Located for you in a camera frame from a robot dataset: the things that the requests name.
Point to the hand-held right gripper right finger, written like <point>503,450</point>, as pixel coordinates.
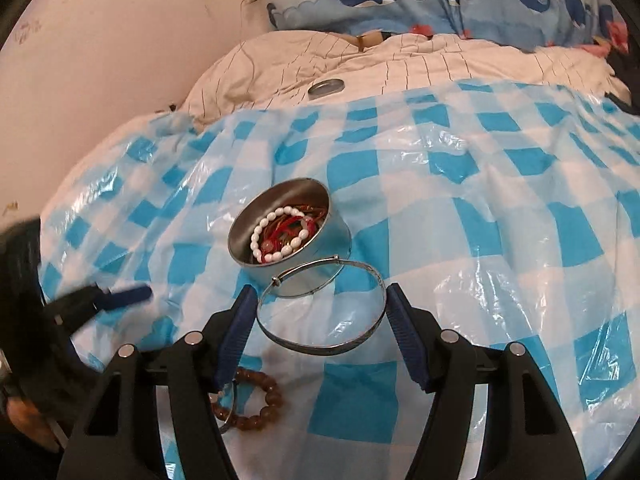
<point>405,335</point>

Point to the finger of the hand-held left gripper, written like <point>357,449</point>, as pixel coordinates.
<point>127,295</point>

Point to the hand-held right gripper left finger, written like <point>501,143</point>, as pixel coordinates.
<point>235,330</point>

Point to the wide silver bangle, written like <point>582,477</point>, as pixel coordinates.
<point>324,350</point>

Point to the round silver tin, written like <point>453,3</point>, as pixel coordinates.
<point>332,245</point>

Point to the person's left forearm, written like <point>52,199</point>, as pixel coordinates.
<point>27,422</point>

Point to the thin silver bangle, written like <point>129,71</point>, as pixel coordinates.
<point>234,405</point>

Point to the blue white checkered plastic sheet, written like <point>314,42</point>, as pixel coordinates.
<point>475,260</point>

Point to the round silver tin lid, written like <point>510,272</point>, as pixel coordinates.
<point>326,88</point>

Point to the white striped blanket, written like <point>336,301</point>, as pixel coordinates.
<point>400,65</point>

